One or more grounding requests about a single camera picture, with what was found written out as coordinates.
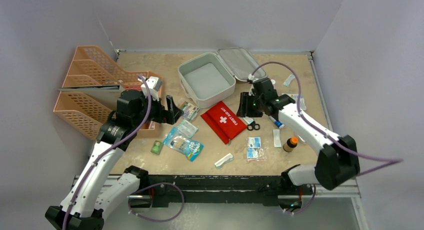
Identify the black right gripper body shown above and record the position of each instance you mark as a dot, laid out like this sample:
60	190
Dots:
253	103

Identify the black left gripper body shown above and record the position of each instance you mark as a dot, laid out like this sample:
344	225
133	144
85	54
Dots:
157	114

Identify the black handled scissors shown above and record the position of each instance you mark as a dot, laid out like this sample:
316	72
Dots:
253	126

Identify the clear blister pack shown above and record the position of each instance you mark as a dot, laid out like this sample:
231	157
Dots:
187	128

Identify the red first aid pouch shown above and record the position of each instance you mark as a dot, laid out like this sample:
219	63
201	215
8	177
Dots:
223	122

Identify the small teal sachet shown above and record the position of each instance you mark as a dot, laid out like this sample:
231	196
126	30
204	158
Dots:
289	79

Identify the small green box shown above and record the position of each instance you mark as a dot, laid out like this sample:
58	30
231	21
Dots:
157	147

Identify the white bandage strip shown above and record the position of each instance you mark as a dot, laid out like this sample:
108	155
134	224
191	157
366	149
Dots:
277	138

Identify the white sachet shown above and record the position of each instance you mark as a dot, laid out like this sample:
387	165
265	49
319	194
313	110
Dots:
227	158

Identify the brown orange-capped bottle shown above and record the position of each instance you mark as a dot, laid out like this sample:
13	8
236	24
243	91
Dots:
290	144

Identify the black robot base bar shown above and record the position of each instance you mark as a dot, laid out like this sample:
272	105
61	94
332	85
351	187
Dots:
269	191

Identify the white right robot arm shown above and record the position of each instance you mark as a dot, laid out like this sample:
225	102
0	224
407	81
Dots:
337	159

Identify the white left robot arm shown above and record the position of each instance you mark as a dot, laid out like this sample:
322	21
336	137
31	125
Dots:
86	207

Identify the grey medicine kit box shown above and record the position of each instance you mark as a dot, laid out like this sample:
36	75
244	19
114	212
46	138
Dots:
212	76

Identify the colourful plaster box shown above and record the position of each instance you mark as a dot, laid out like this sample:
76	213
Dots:
190	111

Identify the blue white gauze packet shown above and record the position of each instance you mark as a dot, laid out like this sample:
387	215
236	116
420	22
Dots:
299	99

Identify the blue cotton swab bag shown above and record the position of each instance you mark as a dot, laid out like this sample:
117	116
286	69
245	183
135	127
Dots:
179	142

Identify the clear wipe packets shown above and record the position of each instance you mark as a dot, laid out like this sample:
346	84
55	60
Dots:
254	151

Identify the grey folder in rack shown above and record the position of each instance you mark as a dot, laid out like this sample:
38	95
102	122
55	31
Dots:
106	95

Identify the orange plastic file rack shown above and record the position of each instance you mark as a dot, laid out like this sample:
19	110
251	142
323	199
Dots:
92	85

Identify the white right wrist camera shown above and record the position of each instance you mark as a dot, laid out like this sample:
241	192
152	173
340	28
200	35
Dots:
251	79

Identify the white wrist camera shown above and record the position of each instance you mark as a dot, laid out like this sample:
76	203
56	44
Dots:
251	79
153	83

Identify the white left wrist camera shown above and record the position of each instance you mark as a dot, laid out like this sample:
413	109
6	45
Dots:
153	83

